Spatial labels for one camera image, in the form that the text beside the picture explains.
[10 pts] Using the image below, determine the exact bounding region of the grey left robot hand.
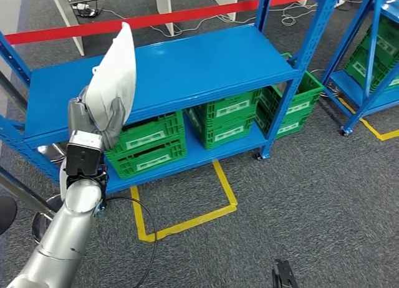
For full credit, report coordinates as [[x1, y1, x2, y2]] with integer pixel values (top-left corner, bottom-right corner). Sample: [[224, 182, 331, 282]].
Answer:
[[67, 86, 127, 151]]

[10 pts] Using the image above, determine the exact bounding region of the chrome stanchion post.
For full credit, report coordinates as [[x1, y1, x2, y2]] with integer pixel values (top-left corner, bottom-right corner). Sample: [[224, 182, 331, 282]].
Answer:
[[0, 71, 67, 164], [0, 166, 64, 244]]

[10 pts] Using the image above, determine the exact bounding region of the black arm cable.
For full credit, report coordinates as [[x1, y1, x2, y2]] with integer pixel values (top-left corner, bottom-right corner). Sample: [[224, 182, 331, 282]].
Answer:
[[103, 195, 158, 288]]

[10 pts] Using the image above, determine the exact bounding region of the red barrier belt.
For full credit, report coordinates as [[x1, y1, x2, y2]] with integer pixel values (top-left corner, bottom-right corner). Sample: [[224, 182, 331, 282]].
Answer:
[[5, 0, 324, 46]]

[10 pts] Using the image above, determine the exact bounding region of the blue metal shelf rack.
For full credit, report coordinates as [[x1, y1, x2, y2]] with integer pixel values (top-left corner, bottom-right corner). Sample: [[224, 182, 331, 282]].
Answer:
[[0, 0, 342, 196]]

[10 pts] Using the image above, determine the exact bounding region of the blue neighbouring rack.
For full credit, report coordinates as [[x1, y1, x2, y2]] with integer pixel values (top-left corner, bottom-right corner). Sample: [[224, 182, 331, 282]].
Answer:
[[321, 0, 399, 136]]

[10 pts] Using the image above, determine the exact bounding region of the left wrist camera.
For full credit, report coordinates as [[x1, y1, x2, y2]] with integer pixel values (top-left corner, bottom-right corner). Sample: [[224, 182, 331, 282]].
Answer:
[[66, 130, 104, 178]]

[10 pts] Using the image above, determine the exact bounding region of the black power strip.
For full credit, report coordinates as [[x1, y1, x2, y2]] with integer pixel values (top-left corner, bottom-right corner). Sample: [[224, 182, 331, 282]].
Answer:
[[72, 3, 97, 17]]

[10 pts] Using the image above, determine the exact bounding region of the white floor cable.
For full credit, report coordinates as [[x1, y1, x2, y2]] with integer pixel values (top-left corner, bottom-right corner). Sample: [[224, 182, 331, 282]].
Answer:
[[97, 1, 318, 37]]

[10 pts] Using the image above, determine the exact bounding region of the green plastic crate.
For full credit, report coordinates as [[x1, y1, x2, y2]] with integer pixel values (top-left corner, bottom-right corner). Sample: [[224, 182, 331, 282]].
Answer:
[[113, 139, 188, 180], [262, 52, 324, 122], [361, 15, 399, 68], [193, 114, 256, 151], [106, 110, 185, 161], [254, 104, 309, 140], [186, 90, 262, 132], [344, 44, 399, 93]]

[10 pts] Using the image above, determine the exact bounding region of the white curved plastic part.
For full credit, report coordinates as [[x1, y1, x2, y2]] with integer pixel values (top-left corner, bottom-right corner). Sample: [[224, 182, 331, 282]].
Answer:
[[84, 21, 137, 132]]

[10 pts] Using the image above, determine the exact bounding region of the white table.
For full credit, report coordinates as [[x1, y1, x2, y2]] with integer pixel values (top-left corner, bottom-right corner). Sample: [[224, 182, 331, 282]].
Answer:
[[48, 0, 175, 57], [213, 0, 239, 21]]

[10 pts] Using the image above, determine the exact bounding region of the black stanchion post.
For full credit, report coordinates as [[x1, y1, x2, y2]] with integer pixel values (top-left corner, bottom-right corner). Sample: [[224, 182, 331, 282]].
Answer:
[[0, 195, 18, 236]]

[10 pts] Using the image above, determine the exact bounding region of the chrome stanchion base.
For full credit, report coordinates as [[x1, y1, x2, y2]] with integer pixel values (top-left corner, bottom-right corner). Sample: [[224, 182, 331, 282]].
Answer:
[[312, 68, 340, 99]]

